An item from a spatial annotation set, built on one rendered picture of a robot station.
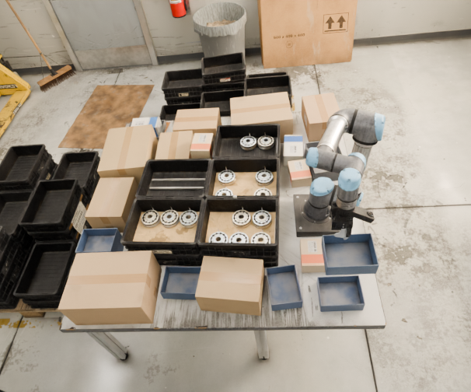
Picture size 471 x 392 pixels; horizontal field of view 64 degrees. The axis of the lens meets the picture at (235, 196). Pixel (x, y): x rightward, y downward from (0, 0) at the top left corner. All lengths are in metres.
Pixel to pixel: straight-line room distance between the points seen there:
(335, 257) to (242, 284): 0.46
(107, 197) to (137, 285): 0.67
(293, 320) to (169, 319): 0.61
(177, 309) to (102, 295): 0.37
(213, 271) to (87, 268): 0.63
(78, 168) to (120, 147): 0.89
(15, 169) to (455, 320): 3.38
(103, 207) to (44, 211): 0.81
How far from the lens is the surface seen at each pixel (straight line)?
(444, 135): 3.96
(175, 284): 2.06
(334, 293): 1.98
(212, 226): 2.05
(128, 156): 2.47
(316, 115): 2.59
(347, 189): 1.39
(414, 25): 5.16
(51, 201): 3.07
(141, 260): 1.95
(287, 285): 1.98
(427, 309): 2.85
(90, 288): 1.98
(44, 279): 2.97
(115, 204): 2.28
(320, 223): 2.13
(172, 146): 2.50
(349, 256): 1.66
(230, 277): 1.84
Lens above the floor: 2.48
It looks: 50 degrees down
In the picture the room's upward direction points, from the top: 10 degrees counter-clockwise
